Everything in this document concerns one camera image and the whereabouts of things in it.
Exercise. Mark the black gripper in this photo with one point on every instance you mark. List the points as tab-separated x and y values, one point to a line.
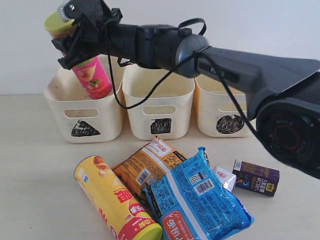
101	33

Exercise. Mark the pink chips can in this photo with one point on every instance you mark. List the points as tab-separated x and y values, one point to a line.
90	73

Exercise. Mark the orange noodle packet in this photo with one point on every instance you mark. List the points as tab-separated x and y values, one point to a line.
148	165

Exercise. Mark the yellow chips can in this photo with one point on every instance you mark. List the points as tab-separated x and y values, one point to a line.
122	213

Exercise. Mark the blue noodle packet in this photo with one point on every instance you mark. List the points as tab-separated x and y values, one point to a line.
190	203

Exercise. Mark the white blue milk carton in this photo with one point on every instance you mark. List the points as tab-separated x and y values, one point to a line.
227	179

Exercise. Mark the purple juice carton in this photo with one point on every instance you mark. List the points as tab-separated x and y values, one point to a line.
256	178

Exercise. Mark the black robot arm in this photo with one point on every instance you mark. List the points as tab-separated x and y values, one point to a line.
282	93

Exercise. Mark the cream bin triangle mark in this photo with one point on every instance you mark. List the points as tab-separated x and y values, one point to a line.
81	119

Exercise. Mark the cream bin square mark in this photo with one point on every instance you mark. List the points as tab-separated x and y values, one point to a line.
164	112

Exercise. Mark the cream bin circle mark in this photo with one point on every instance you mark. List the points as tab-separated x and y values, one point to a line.
215	113

